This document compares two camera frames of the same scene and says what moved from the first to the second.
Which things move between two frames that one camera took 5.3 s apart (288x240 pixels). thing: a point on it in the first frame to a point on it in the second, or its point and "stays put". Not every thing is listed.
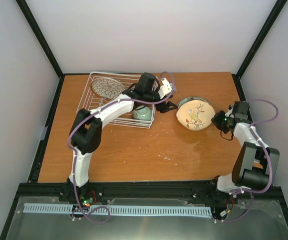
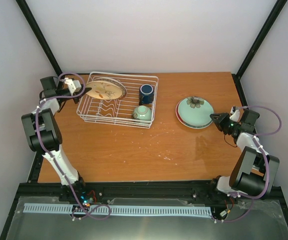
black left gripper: (163, 108) to (75, 99)
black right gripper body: (221, 123) stays put
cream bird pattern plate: (194, 115) to (106, 88)
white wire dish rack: (102, 87) stays put
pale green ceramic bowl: (143, 113) stays put
